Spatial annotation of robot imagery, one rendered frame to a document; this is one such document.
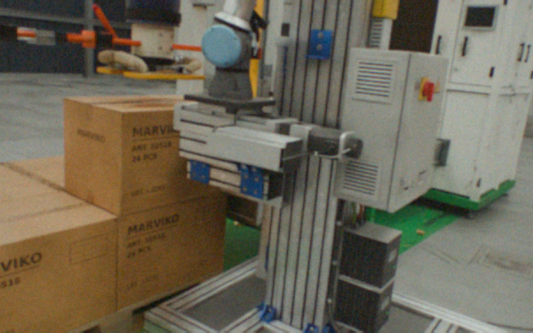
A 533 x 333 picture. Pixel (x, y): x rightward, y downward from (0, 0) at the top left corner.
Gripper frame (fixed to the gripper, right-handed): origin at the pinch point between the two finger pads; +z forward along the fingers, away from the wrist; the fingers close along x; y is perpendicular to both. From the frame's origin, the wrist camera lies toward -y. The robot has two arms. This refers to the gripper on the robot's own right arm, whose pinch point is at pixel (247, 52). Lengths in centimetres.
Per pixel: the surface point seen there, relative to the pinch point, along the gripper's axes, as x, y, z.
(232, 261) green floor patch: -31, -34, 118
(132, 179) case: -7, 52, 50
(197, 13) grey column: -122, -80, -22
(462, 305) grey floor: 83, -90, 118
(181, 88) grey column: -132, -76, 31
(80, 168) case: -33, 58, 52
